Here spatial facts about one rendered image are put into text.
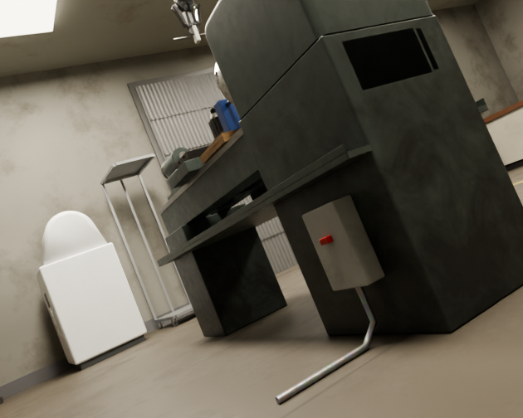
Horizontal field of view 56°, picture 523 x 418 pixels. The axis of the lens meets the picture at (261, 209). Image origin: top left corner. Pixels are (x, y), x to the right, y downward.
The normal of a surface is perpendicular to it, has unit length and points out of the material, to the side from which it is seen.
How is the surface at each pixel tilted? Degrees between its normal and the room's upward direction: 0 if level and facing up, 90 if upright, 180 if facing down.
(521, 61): 90
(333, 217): 90
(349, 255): 90
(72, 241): 90
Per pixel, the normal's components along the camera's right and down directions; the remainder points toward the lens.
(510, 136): -0.81, 0.30
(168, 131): 0.44, -0.25
